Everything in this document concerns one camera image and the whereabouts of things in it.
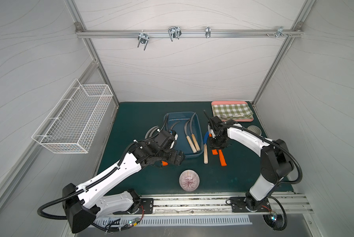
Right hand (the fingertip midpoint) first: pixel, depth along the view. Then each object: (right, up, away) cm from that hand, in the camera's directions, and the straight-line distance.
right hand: (213, 146), depth 88 cm
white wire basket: (-71, +14, -20) cm, 75 cm away
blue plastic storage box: (-23, +15, +22) cm, 35 cm away
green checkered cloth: (+22, +22, +26) cm, 41 cm away
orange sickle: (-41, +8, +16) cm, 45 cm away
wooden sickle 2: (-10, +3, +8) cm, 13 cm away
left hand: (-22, -1, -16) cm, 27 cm away
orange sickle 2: (0, -2, -4) cm, 5 cm away
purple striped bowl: (-15, -17, -7) cm, 24 cm away
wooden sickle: (-26, +11, +16) cm, 33 cm away
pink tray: (+15, +30, +30) cm, 45 cm away
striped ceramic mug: (+31, +10, +11) cm, 34 cm away
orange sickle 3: (+6, -9, 0) cm, 11 cm away
